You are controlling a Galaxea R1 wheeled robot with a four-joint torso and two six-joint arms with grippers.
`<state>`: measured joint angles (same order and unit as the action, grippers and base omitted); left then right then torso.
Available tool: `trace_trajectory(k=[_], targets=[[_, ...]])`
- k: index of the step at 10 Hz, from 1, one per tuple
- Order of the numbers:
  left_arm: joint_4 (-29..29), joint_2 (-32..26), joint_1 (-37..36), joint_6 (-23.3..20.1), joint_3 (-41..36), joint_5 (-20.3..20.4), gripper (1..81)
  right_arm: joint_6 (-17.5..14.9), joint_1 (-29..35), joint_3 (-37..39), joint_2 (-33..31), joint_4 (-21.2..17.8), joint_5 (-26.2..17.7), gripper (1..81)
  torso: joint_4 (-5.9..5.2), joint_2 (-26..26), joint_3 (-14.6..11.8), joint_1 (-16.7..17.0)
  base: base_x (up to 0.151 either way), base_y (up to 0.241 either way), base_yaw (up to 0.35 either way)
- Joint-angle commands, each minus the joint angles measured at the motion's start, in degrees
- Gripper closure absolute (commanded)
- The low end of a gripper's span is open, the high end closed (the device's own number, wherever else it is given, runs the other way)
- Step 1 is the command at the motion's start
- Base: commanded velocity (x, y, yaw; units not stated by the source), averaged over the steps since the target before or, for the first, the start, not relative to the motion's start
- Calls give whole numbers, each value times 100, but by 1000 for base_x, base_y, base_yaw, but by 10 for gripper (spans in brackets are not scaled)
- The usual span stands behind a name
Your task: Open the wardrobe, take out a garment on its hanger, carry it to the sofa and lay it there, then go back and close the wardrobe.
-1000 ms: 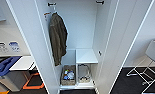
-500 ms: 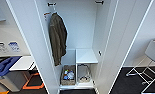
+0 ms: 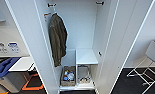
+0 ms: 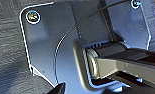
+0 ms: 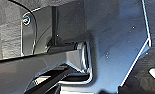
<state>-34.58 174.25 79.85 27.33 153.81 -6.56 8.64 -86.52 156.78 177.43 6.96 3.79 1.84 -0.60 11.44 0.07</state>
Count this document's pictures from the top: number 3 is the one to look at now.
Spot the white inner cabinet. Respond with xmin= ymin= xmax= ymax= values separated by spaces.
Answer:
xmin=75 ymin=48 xmax=100 ymax=90

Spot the white wardrobe body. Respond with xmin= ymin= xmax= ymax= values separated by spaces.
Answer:
xmin=34 ymin=0 xmax=120 ymax=93

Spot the olive green jacket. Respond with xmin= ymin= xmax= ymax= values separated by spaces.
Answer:
xmin=47 ymin=13 xmax=69 ymax=68

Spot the small bottle blue label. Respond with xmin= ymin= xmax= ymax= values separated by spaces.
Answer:
xmin=63 ymin=69 xmax=70 ymax=81

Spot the clear plastic bottle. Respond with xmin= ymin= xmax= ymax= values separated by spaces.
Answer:
xmin=67 ymin=72 xmax=75 ymax=82

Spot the grey drawer basket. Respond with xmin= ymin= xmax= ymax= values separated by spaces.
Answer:
xmin=76 ymin=65 xmax=94 ymax=85

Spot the grey storage bin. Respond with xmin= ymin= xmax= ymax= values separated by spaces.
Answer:
xmin=60 ymin=65 xmax=77 ymax=88

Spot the white clothes hanger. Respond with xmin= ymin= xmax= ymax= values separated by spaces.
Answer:
xmin=51 ymin=5 xmax=60 ymax=16

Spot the white label orange stripe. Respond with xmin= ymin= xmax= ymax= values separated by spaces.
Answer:
xmin=42 ymin=12 xmax=53 ymax=25

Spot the black wardrobe hook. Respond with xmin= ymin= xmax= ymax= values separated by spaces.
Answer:
xmin=47 ymin=2 xmax=57 ymax=8
xmin=95 ymin=1 xmax=105 ymax=6

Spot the white folding table top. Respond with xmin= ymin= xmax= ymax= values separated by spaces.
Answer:
xmin=8 ymin=55 xmax=36 ymax=73

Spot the pale grey bin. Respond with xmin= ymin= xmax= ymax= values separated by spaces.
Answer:
xmin=0 ymin=71 xmax=29 ymax=94

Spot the orange table frame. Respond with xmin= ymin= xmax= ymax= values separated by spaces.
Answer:
xmin=21 ymin=72 xmax=45 ymax=92

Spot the white wall plate blue print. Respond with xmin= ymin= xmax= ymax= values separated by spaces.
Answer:
xmin=7 ymin=41 xmax=21 ymax=55

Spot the white wire frame chair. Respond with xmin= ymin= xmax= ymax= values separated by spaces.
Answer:
xmin=126 ymin=38 xmax=155 ymax=94

